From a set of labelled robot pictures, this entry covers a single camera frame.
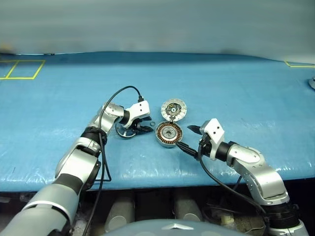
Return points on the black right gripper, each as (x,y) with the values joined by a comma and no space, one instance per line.
(205,147)

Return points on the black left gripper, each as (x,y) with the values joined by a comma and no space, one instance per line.
(135,124)

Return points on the silver spoked rotor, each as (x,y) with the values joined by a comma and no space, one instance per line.
(123,134)

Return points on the silver hinged motor housing lid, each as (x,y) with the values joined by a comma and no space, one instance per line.
(181,112)

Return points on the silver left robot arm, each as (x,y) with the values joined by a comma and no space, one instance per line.
(73,162)

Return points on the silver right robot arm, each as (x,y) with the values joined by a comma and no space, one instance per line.
(261,177)

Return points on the grey rounded cylinder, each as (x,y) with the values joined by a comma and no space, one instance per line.
(120,214)
(188,206)

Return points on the grey robot torso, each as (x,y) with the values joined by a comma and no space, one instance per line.
(172,228)

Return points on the small dark clip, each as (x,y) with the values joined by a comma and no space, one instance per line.
(49,53)

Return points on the yellow tape marking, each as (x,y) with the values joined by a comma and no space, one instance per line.
(19,78)
(295,66)

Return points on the grey metal part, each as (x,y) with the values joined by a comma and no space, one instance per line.
(312,82)

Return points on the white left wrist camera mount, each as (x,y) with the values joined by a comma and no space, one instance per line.
(140,109)

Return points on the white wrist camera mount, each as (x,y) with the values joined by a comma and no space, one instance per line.
(214,130)
(140,109)

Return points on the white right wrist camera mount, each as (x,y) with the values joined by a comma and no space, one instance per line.
(214,130)

